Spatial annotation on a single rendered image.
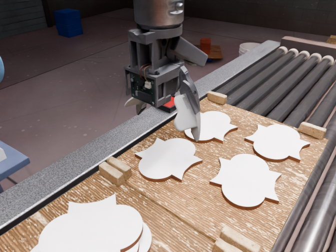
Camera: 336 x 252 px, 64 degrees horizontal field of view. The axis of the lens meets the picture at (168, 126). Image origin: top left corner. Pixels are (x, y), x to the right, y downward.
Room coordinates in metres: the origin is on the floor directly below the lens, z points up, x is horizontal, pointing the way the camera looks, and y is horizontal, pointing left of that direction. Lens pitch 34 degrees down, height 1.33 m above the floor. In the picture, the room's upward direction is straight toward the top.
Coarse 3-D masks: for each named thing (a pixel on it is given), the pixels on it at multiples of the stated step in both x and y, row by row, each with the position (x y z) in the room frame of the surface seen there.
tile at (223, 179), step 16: (224, 160) 0.44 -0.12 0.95; (240, 160) 0.44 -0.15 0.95; (256, 160) 0.44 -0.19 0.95; (224, 176) 0.39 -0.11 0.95; (240, 176) 0.39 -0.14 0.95; (256, 176) 0.39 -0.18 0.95; (272, 176) 0.39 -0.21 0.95; (224, 192) 0.35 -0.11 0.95; (240, 192) 0.35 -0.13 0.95; (256, 192) 0.35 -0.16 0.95; (272, 192) 0.35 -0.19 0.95; (240, 208) 0.32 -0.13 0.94
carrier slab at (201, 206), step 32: (160, 128) 0.57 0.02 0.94; (256, 128) 0.57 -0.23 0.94; (128, 160) 0.45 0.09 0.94; (288, 160) 0.45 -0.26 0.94; (160, 192) 0.36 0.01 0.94; (192, 192) 0.36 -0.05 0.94; (288, 192) 0.36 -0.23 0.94; (192, 224) 0.29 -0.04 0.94; (224, 224) 0.29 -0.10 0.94; (256, 224) 0.29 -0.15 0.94
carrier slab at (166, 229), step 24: (72, 192) 0.36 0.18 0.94; (96, 192) 0.36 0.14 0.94; (120, 192) 0.36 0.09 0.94; (48, 216) 0.30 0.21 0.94; (144, 216) 0.30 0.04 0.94; (168, 216) 0.30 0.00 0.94; (0, 240) 0.26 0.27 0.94; (24, 240) 0.26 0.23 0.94; (168, 240) 0.26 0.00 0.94; (192, 240) 0.26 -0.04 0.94
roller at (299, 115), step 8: (328, 72) 0.98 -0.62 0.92; (320, 80) 0.91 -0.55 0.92; (328, 80) 0.91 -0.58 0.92; (312, 88) 0.85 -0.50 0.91; (320, 88) 0.84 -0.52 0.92; (312, 96) 0.78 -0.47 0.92; (320, 96) 0.81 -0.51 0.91; (304, 104) 0.73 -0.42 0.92; (312, 104) 0.74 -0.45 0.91; (296, 112) 0.68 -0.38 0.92; (304, 112) 0.69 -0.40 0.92; (288, 120) 0.64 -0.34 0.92; (296, 120) 0.64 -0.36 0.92
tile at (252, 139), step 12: (264, 132) 0.54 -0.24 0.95; (276, 132) 0.54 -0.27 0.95; (288, 132) 0.54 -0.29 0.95; (264, 144) 0.49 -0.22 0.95; (276, 144) 0.49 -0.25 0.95; (288, 144) 0.49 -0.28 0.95; (300, 144) 0.49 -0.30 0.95; (264, 156) 0.45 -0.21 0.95; (276, 156) 0.45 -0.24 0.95; (288, 156) 0.46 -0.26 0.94
